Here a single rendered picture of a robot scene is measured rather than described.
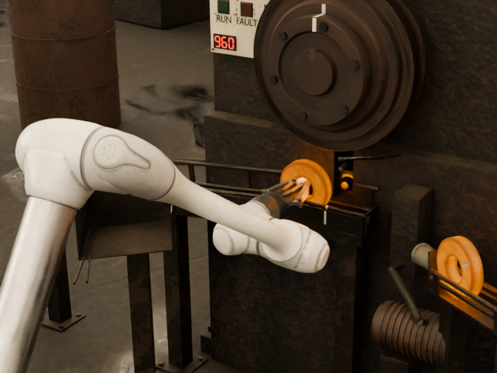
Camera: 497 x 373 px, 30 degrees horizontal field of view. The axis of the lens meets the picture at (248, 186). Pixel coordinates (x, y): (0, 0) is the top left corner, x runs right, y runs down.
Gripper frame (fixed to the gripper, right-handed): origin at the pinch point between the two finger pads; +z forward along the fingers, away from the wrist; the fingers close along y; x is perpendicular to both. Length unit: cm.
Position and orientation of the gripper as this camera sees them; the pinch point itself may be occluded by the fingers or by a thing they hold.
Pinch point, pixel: (305, 180)
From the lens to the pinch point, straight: 260.8
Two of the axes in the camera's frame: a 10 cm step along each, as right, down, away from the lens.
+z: 5.4, -3.7, 7.5
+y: 8.4, 2.0, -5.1
